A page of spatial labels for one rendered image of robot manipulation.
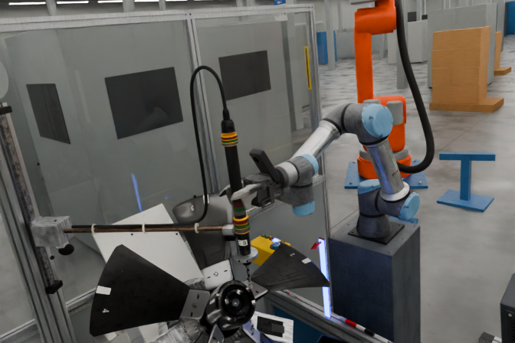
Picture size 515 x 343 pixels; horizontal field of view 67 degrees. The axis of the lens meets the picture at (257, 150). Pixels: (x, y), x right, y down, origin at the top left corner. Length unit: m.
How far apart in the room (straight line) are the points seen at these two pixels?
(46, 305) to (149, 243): 0.38
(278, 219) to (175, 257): 1.03
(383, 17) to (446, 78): 4.33
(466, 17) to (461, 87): 2.95
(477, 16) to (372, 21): 6.72
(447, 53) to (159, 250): 8.14
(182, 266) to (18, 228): 0.53
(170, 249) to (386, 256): 0.86
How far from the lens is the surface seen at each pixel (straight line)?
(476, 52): 8.88
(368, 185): 1.74
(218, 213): 1.25
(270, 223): 2.29
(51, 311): 1.58
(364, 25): 4.95
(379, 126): 1.43
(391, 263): 1.73
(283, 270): 1.31
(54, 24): 1.58
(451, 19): 11.64
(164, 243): 1.42
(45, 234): 1.40
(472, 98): 8.99
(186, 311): 1.17
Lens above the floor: 1.90
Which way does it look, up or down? 16 degrees down
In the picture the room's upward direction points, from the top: 7 degrees counter-clockwise
